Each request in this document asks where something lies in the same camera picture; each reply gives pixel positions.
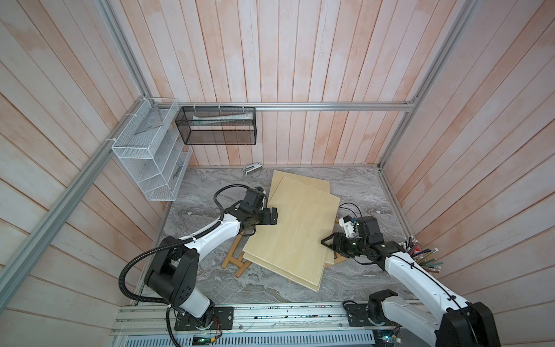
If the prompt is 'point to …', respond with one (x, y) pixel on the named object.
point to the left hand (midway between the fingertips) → (268, 218)
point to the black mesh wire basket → (217, 125)
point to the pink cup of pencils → (426, 257)
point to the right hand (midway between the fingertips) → (325, 242)
